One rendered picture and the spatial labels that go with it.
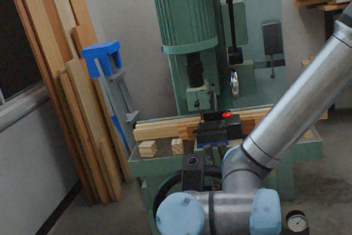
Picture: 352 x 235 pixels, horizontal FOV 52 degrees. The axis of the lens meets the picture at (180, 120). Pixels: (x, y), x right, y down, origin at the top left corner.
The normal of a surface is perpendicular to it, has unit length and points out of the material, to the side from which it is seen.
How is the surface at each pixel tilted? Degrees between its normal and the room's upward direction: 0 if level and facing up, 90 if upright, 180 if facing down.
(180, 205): 59
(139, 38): 90
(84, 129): 87
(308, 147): 90
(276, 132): 74
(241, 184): 2
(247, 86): 90
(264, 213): 54
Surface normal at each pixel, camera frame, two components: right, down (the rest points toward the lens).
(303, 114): -0.19, 0.34
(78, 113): 0.96, -0.13
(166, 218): -0.16, -0.15
